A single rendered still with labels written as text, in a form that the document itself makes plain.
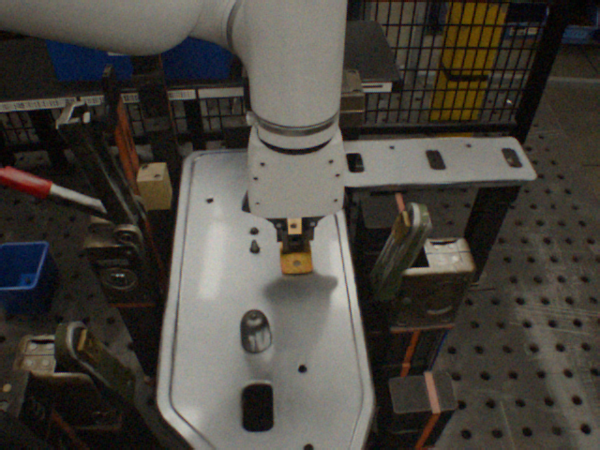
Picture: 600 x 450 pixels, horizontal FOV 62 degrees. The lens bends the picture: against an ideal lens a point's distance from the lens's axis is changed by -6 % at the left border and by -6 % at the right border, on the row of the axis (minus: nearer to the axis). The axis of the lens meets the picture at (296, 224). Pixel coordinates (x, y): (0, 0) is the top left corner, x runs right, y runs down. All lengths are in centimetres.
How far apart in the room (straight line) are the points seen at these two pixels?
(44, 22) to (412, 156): 59
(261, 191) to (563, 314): 69
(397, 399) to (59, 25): 45
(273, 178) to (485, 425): 55
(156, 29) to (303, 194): 27
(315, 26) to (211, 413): 37
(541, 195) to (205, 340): 89
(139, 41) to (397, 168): 50
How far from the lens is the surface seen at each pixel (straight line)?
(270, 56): 44
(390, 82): 90
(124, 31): 34
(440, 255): 61
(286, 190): 54
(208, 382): 56
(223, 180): 74
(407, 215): 55
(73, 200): 61
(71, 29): 33
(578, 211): 127
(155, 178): 66
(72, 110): 54
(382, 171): 76
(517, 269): 109
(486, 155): 83
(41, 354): 54
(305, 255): 63
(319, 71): 44
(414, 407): 56
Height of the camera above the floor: 150
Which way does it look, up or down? 47 degrees down
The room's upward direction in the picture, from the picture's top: straight up
